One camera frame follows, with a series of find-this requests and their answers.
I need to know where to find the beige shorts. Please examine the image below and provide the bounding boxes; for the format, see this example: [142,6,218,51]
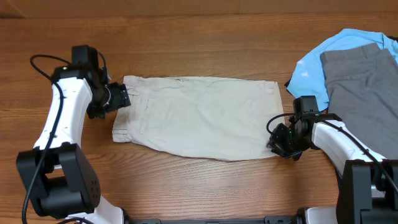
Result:
[112,76,283,161]

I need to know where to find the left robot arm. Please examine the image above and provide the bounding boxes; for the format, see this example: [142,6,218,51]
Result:
[16,45,132,224]

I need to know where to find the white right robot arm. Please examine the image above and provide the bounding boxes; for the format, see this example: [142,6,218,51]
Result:
[264,96,397,224]

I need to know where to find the light blue shirt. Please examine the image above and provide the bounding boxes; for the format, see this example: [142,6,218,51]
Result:
[285,29,397,110]

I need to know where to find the grey garment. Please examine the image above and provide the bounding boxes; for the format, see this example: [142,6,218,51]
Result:
[320,44,397,159]

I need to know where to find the cardboard backdrop panel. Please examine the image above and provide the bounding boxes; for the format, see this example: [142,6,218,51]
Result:
[1,0,397,18]

